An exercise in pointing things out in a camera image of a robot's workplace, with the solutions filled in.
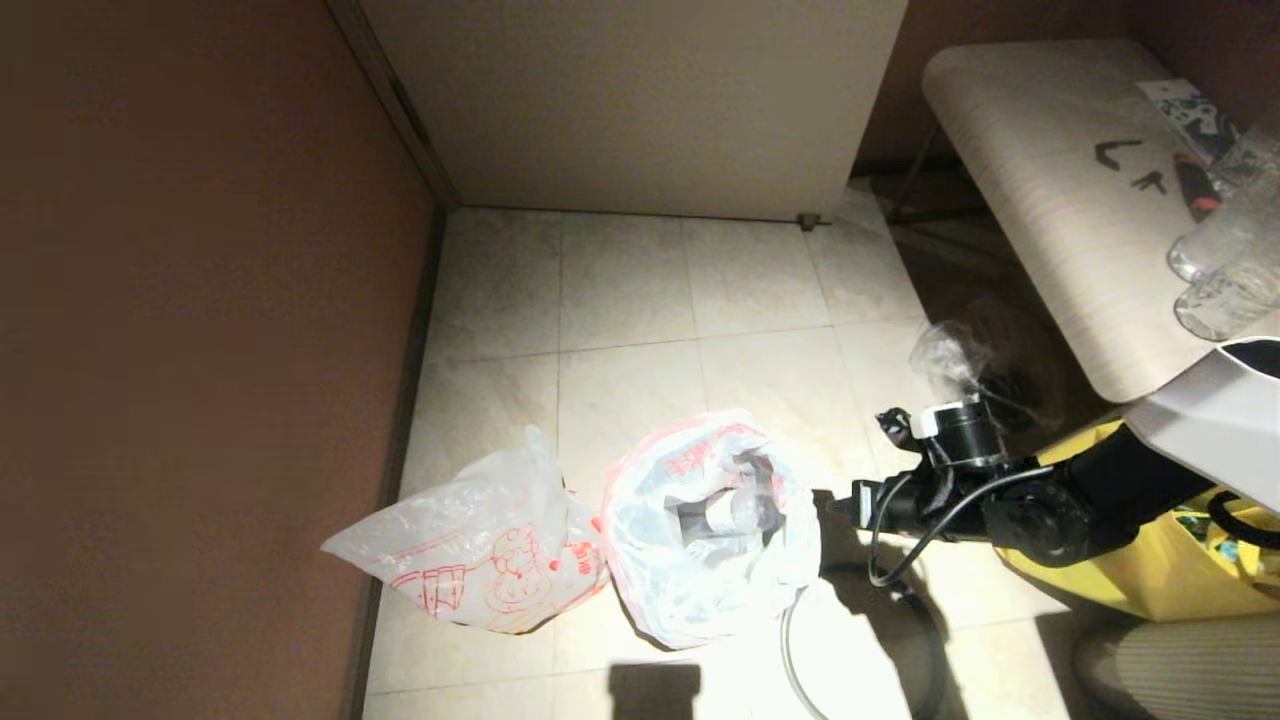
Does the grey bin ring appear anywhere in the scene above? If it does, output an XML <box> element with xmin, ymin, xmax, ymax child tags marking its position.
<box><xmin>780</xmin><ymin>560</ymin><xmax>949</xmax><ymax>720</ymax></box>

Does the printed white card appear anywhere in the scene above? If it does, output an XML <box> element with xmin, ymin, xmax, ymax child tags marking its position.
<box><xmin>1135</xmin><ymin>78</ymin><xmax>1241</xmax><ymax>161</ymax></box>

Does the clear red-print plastic bag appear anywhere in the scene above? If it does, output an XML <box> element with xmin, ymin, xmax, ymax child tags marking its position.
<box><xmin>322</xmin><ymin>426</ymin><xmax>609</xmax><ymax>635</ymax></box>

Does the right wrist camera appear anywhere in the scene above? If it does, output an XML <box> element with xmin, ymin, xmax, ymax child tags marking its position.
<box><xmin>878</xmin><ymin>398</ymin><xmax>1006</xmax><ymax>471</ymax></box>

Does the black elbow cable loop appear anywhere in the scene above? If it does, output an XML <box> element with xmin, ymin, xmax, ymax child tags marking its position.
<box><xmin>1205</xmin><ymin>490</ymin><xmax>1280</xmax><ymax>551</ymax></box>

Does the black and red marker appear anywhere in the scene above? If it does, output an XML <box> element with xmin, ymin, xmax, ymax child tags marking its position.
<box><xmin>1170</xmin><ymin>153</ymin><xmax>1222</xmax><ymax>223</ymax></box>

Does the ribbed beige cushion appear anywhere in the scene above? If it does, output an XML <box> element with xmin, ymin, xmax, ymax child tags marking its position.
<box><xmin>1075</xmin><ymin>615</ymin><xmax>1280</xmax><ymax>720</ymax></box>

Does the crumpled clear plastic wrap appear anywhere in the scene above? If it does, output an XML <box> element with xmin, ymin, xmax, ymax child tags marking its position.
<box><xmin>908</xmin><ymin>320</ymin><xmax>1041</xmax><ymax>436</ymax></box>

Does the white cabinet panel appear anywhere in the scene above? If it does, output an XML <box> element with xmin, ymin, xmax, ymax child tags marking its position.
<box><xmin>358</xmin><ymin>0</ymin><xmax>909</xmax><ymax>225</ymax></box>

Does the dark metal table leg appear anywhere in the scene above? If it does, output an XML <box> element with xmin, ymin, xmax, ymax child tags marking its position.
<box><xmin>885</xmin><ymin>125</ymin><xmax>946</xmax><ymax>226</ymax></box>

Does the light wood-grain table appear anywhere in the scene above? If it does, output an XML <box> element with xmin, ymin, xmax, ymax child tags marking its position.
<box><xmin>922</xmin><ymin>40</ymin><xmax>1280</xmax><ymax>405</ymax></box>

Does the yellow tote bag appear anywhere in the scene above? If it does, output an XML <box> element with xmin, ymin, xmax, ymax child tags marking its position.
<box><xmin>1000</xmin><ymin>420</ymin><xmax>1280</xmax><ymax>623</ymax></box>

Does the used white bin liner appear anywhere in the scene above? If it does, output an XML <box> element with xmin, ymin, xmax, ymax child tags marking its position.
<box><xmin>600</xmin><ymin>408</ymin><xmax>823</xmax><ymax>649</ymax></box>

